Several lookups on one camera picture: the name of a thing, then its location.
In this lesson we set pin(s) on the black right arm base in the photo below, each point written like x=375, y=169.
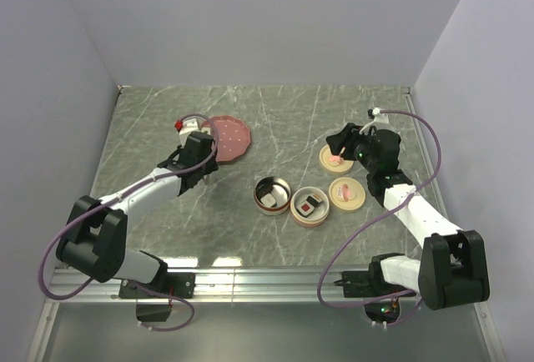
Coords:
x=363, y=285

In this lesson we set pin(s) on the black spiky sea cucumber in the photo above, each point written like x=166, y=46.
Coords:
x=263, y=189

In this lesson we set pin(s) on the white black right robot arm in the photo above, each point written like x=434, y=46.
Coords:
x=452, y=270

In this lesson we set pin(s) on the aluminium front rail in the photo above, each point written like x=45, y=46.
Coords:
x=252, y=315

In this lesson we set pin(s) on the pale sushi roll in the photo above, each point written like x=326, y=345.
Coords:
x=269, y=201

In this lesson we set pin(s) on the orange sushi roll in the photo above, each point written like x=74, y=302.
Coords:
x=314, y=199

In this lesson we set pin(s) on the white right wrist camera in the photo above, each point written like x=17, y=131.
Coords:
x=378, y=116

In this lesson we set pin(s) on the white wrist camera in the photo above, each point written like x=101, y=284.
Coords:
x=185, y=127
x=378, y=116

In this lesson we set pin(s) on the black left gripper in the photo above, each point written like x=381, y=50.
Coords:
x=210, y=166

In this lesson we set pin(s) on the red sushi roll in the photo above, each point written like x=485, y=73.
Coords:
x=305, y=209

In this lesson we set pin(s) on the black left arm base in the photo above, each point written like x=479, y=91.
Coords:
x=157, y=300

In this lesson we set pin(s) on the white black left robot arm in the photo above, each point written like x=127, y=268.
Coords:
x=95, y=243

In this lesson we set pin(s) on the beige lunch box tier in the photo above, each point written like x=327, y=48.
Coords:
x=321, y=212

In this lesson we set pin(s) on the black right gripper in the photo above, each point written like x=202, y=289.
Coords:
x=348, y=137

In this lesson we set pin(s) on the pink dotted plate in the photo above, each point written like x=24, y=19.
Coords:
x=234, y=138

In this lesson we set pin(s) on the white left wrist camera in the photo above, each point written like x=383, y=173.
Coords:
x=185, y=127

